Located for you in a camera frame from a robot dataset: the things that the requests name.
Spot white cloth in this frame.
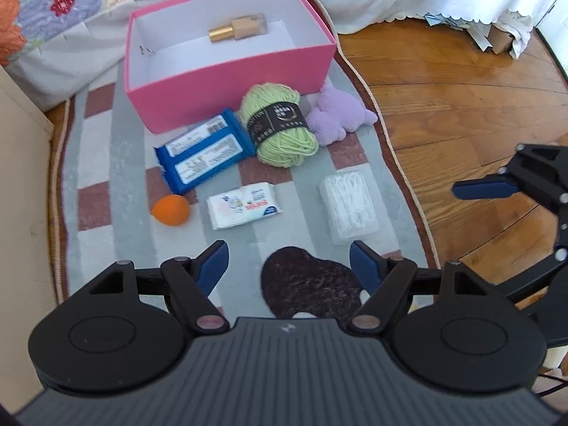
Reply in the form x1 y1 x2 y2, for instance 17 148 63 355
495 9 534 59

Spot white tissue pack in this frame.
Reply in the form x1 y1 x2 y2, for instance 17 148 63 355
206 182 282 230

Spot pink cardboard box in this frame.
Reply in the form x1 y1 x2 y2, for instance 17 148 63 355
125 0 337 135

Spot floral quilt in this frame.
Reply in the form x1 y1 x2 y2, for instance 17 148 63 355
0 0 249 67

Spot crumpled papers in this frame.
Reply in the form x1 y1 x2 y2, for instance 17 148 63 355
424 11 494 51

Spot orange ball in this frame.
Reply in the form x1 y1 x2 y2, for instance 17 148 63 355
151 194 191 228

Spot foundation bottle with gold cap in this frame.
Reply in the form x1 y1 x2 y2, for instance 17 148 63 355
208 14 269 44

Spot beige cabinet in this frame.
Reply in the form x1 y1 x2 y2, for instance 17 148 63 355
0 66 56 409

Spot checkered oval rug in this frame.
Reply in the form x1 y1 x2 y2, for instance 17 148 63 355
48 0 444 320

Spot green yarn ball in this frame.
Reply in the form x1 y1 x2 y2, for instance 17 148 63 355
240 82 320 168

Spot blue wet wipes packet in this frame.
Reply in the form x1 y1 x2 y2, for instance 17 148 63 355
154 107 257 195

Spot clear pack of cotton pads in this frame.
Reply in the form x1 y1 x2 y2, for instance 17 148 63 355
319 169 381 246

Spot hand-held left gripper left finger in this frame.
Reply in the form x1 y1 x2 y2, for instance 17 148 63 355
89 240 230 335

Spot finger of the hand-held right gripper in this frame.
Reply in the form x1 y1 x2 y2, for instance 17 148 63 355
452 143 568 231
497 244 568 307

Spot black cable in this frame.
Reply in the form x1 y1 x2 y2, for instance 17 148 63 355
532 369 568 399

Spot purple plush toy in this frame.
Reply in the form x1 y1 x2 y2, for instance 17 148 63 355
307 85 379 146

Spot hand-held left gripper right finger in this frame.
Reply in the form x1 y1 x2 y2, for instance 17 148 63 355
348 240 489 335

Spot brown cardboard box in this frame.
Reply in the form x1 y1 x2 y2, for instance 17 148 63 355
488 24 518 55

